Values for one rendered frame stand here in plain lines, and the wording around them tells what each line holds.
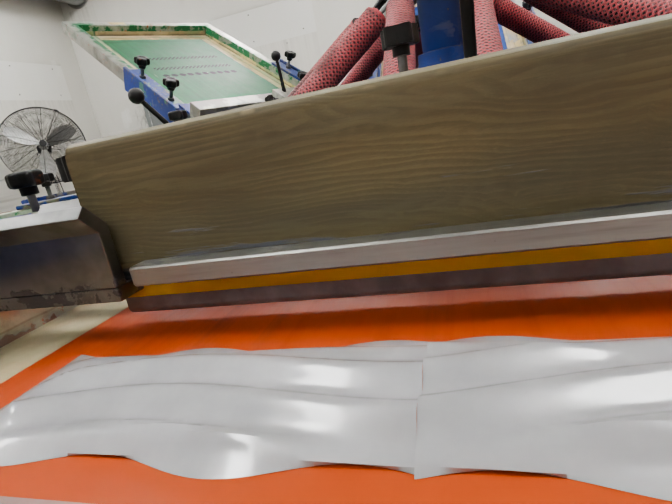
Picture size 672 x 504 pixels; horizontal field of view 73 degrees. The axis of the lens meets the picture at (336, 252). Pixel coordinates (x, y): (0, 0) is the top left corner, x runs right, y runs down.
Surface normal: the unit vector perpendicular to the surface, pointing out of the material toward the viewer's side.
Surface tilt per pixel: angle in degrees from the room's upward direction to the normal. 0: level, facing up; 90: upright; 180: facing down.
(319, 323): 0
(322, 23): 90
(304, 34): 90
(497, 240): 90
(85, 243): 90
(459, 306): 0
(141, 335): 0
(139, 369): 31
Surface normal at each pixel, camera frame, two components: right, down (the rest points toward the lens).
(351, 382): -0.36, -0.65
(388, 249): -0.26, 0.31
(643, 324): -0.18, -0.94
